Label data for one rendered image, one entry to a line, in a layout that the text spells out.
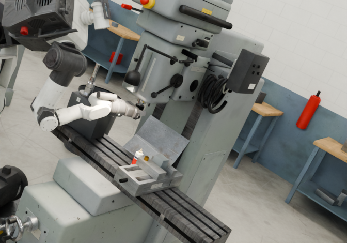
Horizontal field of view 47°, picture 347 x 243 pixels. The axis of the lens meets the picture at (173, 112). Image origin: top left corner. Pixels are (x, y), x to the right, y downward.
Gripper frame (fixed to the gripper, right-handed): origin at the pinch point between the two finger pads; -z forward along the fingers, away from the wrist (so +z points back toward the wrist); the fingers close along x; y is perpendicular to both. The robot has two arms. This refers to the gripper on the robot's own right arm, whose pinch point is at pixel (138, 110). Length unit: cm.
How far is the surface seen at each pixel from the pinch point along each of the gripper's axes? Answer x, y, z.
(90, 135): 17.7, 25.9, 9.8
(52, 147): 173, 123, -60
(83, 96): 30.9, 9.3, 13.9
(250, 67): -30, -43, -30
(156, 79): -10.9, -21.2, 5.6
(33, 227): -15, 57, 43
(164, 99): -8.8, -11.8, -5.7
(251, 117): 200, 65, -380
